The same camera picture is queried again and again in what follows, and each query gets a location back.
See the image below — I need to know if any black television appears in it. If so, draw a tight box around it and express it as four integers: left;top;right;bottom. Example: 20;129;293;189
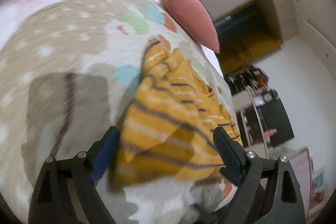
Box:
259;99;294;147

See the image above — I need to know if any wooden door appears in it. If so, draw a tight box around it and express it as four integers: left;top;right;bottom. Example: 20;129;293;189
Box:
215;3;282;74

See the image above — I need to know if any patchwork heart quilt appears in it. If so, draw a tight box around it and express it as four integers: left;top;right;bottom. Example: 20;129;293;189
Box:
1;0;236;223

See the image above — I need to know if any cluttered clothes rack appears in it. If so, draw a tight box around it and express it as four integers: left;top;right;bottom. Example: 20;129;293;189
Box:
224;65;269;95

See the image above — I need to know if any pink water bottle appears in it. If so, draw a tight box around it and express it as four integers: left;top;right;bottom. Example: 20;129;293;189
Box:
263;128;277;138

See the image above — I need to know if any pink corduroy pillow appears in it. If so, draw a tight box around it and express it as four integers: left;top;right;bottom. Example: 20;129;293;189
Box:
163;0;220;53

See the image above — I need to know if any yellow striped knit sweater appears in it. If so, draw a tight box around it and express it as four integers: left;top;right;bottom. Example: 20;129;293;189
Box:
109;36;242;186

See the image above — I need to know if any white tv cabinet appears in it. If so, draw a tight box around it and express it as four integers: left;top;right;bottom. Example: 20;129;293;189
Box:
232;87;279;159

